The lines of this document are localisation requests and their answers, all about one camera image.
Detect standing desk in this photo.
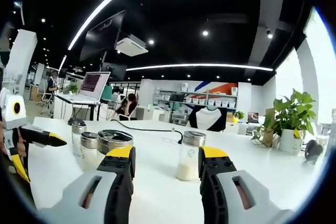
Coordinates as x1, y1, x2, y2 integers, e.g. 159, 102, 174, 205
53, 93, 102, 121

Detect tall seasoning bottle brown contents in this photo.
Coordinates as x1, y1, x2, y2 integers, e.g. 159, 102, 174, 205
96, 129, 135, 166

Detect person's left hand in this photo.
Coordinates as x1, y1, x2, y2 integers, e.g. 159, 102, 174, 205
16, 139, 28, 158

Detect black computer mouse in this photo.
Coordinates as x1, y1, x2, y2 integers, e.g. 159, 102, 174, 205
67, 117, 87, 127

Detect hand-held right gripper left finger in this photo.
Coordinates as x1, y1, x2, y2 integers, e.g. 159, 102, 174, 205
38, 144, 137, 224

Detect potted green plant white pot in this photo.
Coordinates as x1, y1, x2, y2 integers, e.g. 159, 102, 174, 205
251, 89, 318, 156

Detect black hanging display screen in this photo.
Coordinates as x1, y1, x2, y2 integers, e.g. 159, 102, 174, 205
79, 9, 126, 61

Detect open laptop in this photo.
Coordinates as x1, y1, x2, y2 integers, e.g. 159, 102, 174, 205
56, 71, 112, 104

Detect small seasoning bottle white contents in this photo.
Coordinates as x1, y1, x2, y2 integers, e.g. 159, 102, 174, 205
71, 121, 88, 157

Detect white storage shelf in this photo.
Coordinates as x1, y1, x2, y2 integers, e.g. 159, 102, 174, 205
154, 81, 239, 113

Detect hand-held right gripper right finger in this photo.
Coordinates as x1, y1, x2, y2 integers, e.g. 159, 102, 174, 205
198, 146, 293, 224

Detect black power cable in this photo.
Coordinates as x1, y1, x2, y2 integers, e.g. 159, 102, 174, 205
111, 119, 184, 145

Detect small picture display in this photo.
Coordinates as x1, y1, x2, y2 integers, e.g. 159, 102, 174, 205
247, 111, 260, 124

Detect small seasoning bottle beige contents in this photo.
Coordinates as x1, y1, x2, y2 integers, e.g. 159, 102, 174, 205
80, 131, 100, 171

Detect teal partition panel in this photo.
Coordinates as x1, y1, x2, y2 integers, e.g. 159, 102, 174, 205
101, 85, 113, 102

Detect ceiling air conditioner unit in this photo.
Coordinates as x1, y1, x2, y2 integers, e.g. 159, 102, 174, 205
114, 37, 150, 57

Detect small plant yellow pot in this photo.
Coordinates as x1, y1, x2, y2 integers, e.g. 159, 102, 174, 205
233, 110, 245, 124

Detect wide seasoning bottle cream granules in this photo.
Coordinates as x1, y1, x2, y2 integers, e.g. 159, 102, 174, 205
175, 130, 207, 182

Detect white office chair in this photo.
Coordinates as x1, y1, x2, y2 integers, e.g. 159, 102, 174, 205
41, 91, 55, 116

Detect straight ceiling light strip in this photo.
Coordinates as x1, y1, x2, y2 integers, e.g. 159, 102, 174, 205
125, 63, 274, 72

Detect chair with black white shirt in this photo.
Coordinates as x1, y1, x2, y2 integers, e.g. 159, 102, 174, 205
188, 104, 228, 133

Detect brown cardboard box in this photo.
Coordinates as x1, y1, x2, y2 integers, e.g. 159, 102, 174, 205
261, 108, 276, 147

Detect black round device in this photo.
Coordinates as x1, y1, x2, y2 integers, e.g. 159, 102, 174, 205
303, 139, 324, 162

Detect curved ceiling light strip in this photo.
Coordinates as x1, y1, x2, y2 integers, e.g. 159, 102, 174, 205
67, 0, 157, 51

